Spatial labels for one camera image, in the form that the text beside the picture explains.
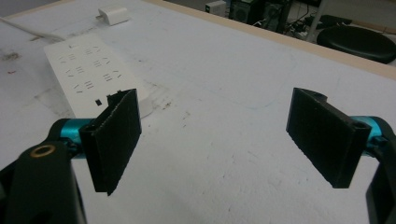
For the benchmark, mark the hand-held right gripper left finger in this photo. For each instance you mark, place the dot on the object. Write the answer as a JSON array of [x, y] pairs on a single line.
[[113, 143]]

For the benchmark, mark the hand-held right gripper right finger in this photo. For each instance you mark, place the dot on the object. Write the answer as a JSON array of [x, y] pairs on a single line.
[[323, 140]]

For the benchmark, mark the white power strip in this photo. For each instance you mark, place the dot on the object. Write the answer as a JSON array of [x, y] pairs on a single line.
[[90, 74]]

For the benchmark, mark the black round stool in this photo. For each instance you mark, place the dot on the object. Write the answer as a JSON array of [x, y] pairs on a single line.
[[358, 43]]

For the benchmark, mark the metal stand leg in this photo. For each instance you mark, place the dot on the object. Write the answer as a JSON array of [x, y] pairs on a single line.
[[315, 20]]

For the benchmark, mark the white charger plug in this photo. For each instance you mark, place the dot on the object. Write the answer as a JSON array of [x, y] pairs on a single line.
[[113, 15]]

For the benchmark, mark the black computer tower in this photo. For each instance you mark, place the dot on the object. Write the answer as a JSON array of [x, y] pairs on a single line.
[[258, 14]]

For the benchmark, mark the white box device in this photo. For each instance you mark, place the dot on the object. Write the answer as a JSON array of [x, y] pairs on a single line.
[[215, 7]]

